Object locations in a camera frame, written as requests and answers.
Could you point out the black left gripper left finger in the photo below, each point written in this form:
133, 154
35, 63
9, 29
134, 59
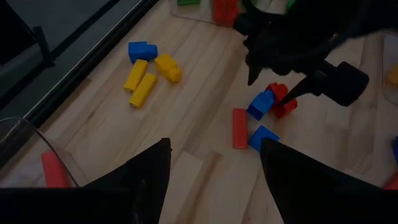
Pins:
146, 186

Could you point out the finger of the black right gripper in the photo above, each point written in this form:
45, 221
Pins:
253, 73
342, 84

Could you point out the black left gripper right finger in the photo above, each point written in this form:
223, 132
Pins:
311, 196

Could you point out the green toy block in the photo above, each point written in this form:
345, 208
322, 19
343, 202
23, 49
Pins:
188, 2
290, 3

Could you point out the blue toy block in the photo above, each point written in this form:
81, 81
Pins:
395, 151
261, 104
141, 51
261, 135

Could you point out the red toy block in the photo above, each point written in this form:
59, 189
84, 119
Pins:
284, 109
225, 12

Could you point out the yellow toy block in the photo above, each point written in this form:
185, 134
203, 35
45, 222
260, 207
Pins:
394, 74
168, 67

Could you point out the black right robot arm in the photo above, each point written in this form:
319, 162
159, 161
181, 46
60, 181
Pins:
382, 15

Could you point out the yellow long bar block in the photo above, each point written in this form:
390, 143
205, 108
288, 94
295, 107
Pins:
143, 91
136, 76

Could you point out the black divider foot bar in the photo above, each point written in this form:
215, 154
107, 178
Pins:
43, 46

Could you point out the black room divider panel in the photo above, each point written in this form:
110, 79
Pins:
12, 25

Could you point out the black aluminium table frame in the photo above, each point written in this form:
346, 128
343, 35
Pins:
90, 63

